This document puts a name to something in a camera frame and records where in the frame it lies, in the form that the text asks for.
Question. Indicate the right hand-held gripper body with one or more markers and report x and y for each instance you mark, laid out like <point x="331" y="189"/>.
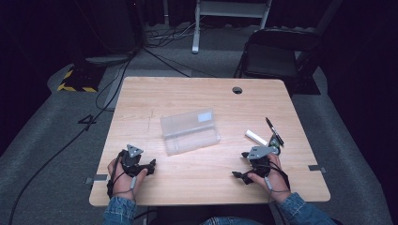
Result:
<point x="260" y="164"/>

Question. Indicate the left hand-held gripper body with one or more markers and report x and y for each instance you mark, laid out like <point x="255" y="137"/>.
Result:
<point x="131" y="162"/>

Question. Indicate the black pen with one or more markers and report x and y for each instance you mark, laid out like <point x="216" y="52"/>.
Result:
<point x="274" y="131"/>

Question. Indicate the clear plastic pencil case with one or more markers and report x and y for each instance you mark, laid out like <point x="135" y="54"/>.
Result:
<point x="189" y="131"/>

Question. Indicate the person's left hand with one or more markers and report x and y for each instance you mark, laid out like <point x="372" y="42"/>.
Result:
<point x="122" y="182"/>

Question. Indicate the person's right hand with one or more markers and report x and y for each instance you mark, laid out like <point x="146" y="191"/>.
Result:
<point x="277" y="181"/>

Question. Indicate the white eraser stick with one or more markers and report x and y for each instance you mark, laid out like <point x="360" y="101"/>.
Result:
<point x="256" y="137"/>

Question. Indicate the gray tape piece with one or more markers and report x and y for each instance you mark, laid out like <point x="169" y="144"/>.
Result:
<point x="97" y="178"/>
<point x="316" y="168"/>

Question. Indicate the person's legs in jeans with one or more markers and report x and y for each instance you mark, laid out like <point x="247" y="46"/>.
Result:
<point x="231" y="221"/>

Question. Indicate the black yellow striped base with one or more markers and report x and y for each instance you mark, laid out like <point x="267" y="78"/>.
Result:
<point x="79" y="79"/>

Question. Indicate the black folding chair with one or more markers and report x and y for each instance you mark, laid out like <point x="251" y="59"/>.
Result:
<point x="275" y="59"/>

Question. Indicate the black equipment stand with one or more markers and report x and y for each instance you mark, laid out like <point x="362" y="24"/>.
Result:
<point x="106" y="28"/>

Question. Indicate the white metal stand frame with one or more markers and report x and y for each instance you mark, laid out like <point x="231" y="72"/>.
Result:
<point x="228" y="9"/>

